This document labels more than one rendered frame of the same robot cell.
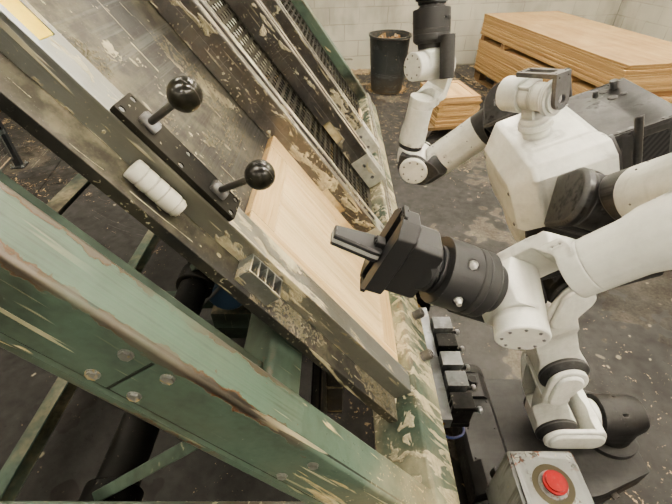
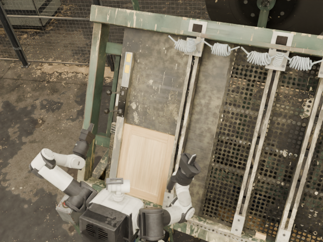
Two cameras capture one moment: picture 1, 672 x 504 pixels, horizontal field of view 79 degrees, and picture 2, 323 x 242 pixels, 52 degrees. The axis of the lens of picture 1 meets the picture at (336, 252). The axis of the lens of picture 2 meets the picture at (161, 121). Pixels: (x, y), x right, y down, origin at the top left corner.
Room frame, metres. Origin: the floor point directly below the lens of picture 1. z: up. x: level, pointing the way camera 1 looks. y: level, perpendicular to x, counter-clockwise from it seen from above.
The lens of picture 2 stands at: (1.45, -1.08, 2.86)
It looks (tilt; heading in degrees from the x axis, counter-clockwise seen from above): 47 degrees down; 117
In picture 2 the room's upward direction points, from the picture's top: 7 degrees counter-clockwise
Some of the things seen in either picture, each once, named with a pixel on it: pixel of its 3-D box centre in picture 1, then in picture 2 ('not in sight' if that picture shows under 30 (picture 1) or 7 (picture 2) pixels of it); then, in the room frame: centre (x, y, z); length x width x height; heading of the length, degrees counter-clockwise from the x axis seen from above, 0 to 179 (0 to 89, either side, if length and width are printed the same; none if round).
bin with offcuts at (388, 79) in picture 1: (388, 62); not in sight; (5.38, -0.64, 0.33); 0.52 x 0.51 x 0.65; 11
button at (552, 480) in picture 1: (554, 483); not in sight; (0.29, -0.37, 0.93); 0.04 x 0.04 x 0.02
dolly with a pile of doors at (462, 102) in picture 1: (441, 108); not in sight; (4.14, -1.07, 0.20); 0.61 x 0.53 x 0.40; 11
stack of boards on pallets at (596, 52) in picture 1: (571, 71); not in sight; (4.74, -2.59, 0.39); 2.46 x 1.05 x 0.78; 11
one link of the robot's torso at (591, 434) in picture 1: (563, 416); not in sight; (0.78, -0.82, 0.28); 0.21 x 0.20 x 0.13; 90
